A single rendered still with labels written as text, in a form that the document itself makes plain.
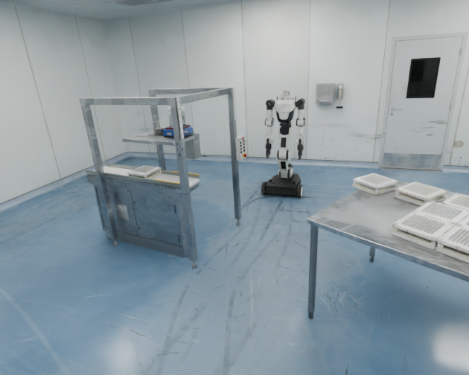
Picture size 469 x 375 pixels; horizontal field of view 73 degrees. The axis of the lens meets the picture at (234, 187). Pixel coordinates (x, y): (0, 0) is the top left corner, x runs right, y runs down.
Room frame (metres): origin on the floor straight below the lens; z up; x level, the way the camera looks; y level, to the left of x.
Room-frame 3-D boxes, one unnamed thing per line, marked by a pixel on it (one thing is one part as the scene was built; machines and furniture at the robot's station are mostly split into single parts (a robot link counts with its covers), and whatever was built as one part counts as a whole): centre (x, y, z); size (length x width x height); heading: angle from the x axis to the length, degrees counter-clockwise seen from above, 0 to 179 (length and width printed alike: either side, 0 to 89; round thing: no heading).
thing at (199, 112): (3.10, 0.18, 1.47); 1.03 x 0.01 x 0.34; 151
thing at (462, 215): (1.79, -1.29, 0.92); 0.25 x 0.24 x 0.02; 126
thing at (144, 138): (3.00, 0.67, 1.25); 0.62 x 0.38 x 0.04; 61
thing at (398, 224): (1.64, -1.09, 0.92); 0.25 x 0.24 x 0.02; 126
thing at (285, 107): (4.62, -0.80, 1.23); 0.34 x 0.30 x 0.36; 69
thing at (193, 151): (3.02, 0.43, 1.14); 0.22 x 0.11 x 0.20; 61
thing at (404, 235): (1.64, -1.09, 0.87); 0.24 x 0.24 x 0.02; 36
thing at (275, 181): (4.60, -0.79, 0.19); 0.64 x 0.52 x 0.33; 159
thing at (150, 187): (3.19, 0.99, 0.77); 1.30 x 0.29 x 0.10; 61
